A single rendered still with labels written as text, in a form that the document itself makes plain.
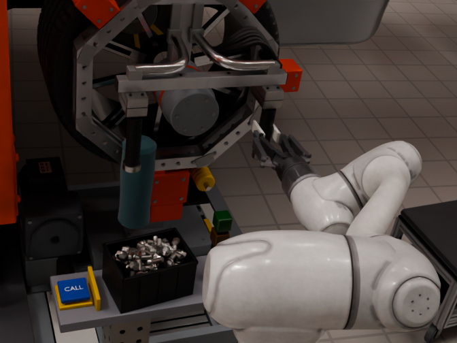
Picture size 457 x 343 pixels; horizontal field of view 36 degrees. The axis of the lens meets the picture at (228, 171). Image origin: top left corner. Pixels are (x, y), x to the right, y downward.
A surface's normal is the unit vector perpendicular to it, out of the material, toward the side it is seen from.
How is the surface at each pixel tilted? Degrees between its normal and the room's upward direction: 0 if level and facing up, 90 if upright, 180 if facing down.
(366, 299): 66
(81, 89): 90
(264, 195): 0
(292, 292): 60
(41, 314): 0
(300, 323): 97
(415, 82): 0
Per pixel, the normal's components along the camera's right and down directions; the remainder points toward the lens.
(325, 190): -0.29, -0.66
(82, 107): 0.33, 0.58
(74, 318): 0.14, -0.81
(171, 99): -0.78, -0.29
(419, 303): 0.23, 0.14
